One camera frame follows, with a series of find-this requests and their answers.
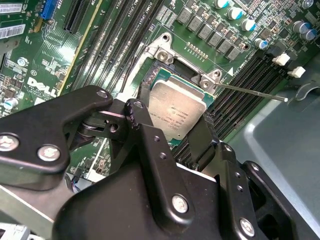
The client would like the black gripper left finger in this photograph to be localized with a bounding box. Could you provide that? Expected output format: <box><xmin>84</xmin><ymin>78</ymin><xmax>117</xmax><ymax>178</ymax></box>
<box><xmin>0</xmin><ymin>84</ymin><xmax>197</xmax><ymax>230</ymax></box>

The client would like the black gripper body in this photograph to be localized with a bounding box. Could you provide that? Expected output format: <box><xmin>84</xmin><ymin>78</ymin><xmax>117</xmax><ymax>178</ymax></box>
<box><xmin>51</xmin><ymin>159</ymin><xmax>235</xmax><ymax>240</ymax></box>

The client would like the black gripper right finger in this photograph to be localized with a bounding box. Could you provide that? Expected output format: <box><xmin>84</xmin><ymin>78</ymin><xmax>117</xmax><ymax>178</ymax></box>
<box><xmin>186</xmin><ymin>112</ymin><xmax>301</xmax><ymax>240</ymax></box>

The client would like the silver topped CPU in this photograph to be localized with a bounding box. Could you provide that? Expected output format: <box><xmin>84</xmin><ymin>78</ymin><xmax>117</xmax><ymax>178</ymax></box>
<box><xmin>147</xmin><ymin>67</ymin><xmax>216</xmax><ymax>147</ymax></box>

